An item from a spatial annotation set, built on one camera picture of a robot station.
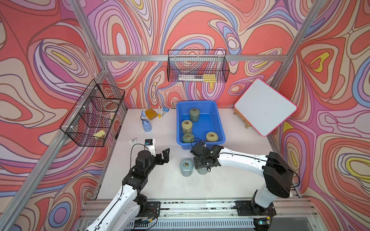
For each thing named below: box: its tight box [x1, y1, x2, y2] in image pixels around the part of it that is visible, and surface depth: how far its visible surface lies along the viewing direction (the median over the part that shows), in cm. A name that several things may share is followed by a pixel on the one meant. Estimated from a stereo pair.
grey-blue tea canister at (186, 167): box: [179, 158, 195, 178], surface depth 82 cm
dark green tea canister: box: [189, 107, 200, 123], surface depth 110 cm
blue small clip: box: [161, 106, 170, 117], surface depth 121 cm
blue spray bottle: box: [140, 110, 153, 132], surface depth 103 cm
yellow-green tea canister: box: [206, 131, 219, 142], surface depth 94 cm
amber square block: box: [144, 108, 159, 120], surface depth 117 cm
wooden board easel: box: [233, 107, 252, 129], surface depth 109 cm
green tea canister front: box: [182, 132, 195, 143], surface depth 93 cm
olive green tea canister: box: [181, 119, 193, 134], surface depth 101 cm
